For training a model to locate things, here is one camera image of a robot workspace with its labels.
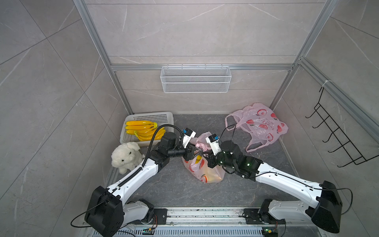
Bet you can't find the white plastic basket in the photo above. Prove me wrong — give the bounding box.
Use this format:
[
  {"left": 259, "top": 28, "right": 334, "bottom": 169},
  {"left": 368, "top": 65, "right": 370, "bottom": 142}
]
[{"left": 120, "top": 112, "right": 174, "bottom": 147}]

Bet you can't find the aluminium mounting rail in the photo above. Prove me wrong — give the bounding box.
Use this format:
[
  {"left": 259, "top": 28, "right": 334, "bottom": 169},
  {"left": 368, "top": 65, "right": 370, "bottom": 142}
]
[{"left": 115, "top": 207, "right": 331, "bottom": 237}]

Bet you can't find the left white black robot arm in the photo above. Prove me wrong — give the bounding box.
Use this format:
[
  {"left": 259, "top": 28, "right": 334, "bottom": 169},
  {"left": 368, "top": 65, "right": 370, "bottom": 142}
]
[{"left": 83, "top": 128, "right": 196, "bottom": 237}]

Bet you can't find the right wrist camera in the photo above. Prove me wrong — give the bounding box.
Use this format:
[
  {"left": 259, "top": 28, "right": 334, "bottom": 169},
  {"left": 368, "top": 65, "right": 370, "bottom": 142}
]
[{"left": 206, "top": 134, "right": 221, "bottom": 156}]

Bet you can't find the white plush toy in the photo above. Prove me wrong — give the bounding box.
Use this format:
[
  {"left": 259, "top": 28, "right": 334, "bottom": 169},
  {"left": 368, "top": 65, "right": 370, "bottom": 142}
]
[{"left": 111, "top": 142, "right": 145, "bottom": 175}]

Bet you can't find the pink plastic bag front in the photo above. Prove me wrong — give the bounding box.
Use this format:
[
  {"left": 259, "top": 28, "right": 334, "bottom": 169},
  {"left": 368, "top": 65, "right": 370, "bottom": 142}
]
[{"left": 182, "top": 132, "right": 225, "bottom": 183}]

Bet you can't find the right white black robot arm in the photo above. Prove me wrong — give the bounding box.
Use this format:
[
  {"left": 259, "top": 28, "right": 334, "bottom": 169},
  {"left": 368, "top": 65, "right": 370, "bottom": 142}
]
[{"left": 205, "top": 134, "right": 345, "bottom": 234}]

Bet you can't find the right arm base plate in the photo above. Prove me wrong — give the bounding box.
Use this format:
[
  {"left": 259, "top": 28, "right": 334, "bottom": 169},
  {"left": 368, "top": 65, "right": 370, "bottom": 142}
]
[{"left": 242, "top": 208, "right": 286, "bottom": 225}]

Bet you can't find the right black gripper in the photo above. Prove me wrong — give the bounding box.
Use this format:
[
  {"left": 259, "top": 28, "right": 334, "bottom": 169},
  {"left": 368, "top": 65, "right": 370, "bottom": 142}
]
[{"left": 200, "top": 148, "right": 236, "bottom": 170}]

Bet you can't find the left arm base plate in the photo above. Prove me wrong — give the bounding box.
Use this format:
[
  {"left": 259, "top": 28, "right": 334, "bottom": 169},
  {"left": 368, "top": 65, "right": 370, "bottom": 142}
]
[{"left": 126, "top": 208, "right": 168, "bottom": 225}]

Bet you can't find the black wire hook rack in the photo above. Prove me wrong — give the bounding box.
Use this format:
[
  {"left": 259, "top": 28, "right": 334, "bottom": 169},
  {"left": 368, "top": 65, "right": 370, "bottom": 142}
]
[{"left": 305, "top": 87, "right": 379, "bottom": 168}]

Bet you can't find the orange yellow banana bunch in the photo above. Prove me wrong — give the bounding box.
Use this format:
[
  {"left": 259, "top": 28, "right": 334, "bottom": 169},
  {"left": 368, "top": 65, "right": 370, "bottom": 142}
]
[{"left": 125, "top": 120, "right": 166, "bottom": 141}]

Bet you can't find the white wire mesh shelf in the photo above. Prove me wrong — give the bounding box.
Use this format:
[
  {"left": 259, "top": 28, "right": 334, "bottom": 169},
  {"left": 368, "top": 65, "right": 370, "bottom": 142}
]
[{"left": 160, "top": 66, "right": 232, "bottom": 93}]

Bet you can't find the pink strawberry plastic bag rear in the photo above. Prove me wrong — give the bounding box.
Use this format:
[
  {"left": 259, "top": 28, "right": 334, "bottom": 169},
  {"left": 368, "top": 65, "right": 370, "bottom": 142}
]
[{"left": 225, "top": 103, "right": 289, "bottom": 153}]

